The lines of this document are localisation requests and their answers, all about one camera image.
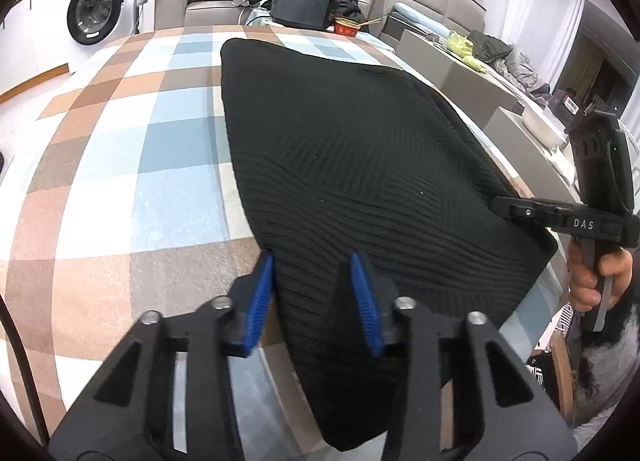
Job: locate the wooden spoon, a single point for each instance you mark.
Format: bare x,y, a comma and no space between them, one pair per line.
370,23

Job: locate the red bowl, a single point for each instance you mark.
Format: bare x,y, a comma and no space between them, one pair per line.
346,30

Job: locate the person's right forearm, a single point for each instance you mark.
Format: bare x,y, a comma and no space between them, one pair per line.
610,366

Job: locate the white curtain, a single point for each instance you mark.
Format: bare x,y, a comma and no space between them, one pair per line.
540,1

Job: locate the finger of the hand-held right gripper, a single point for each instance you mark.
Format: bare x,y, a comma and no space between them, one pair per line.
525,210

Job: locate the plaid blanket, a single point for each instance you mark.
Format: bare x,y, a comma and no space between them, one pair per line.
125,166

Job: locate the black cooking appliance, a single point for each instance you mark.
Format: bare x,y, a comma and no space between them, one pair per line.
302,6

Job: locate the black knit sweater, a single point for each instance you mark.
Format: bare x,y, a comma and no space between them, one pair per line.
350,151

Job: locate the white bowl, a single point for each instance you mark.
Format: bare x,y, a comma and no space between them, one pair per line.
540,123

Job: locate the dark olive jacket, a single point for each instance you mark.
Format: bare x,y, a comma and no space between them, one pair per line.
490,43

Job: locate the grey bedding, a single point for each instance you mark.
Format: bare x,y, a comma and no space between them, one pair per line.
520,71

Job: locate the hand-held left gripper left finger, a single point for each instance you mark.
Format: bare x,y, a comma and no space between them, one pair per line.
260,306

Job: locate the kitchen counter with cabinets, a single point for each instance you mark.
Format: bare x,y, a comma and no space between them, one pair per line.
30,31

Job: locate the black box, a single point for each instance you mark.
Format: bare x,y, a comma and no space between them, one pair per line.
567,103

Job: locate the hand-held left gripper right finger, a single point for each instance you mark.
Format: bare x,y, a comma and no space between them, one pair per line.
367,311

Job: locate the blue pillow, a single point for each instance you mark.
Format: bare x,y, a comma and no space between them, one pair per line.
415,13

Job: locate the green monster figure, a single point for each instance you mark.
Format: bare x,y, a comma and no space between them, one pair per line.
457,41

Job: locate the person's right hand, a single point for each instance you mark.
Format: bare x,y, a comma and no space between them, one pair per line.
582,286

